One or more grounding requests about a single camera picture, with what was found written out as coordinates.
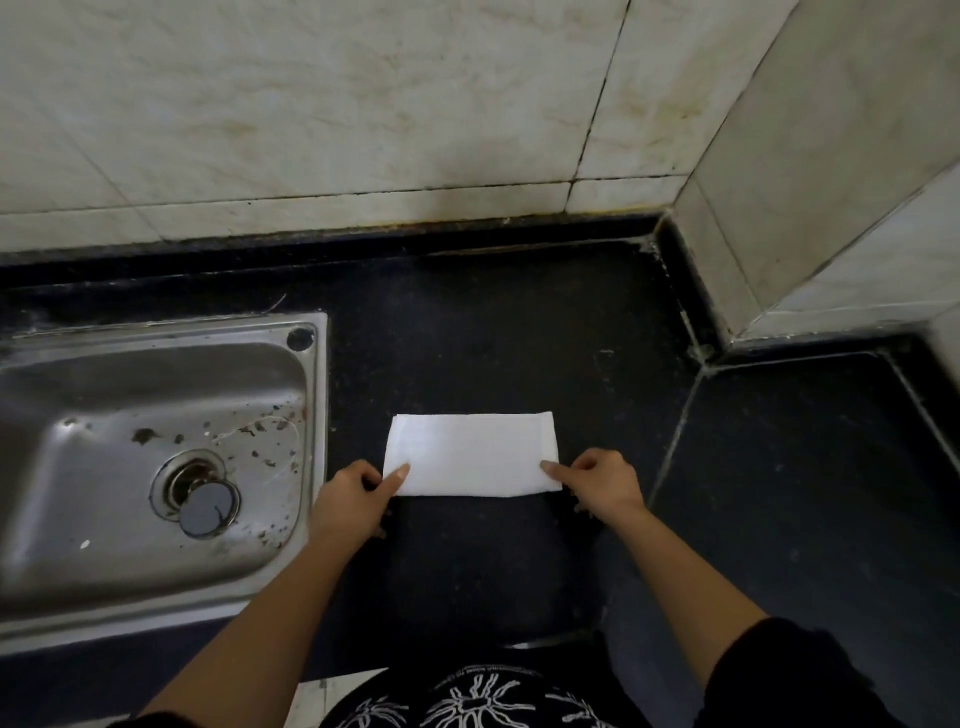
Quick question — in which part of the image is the person's right forearm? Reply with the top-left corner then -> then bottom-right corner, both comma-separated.
599,506 -> 770,688

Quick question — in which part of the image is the person's left hand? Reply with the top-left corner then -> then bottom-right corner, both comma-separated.
308,458 -> 413,553

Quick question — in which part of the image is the person's left forearm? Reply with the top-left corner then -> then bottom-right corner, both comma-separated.
138,524 -> 376,728

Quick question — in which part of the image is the white terry cloth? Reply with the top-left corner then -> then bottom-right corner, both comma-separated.
382,410 -> 564,500

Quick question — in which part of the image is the steel sink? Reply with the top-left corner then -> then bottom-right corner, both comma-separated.
0,311 -> 330,658

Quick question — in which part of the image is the dark round sink stopper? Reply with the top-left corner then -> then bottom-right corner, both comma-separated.
178,479 -> 243,541

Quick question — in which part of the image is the person's right hand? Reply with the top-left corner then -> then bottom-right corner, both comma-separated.
539,447 -> 649,527

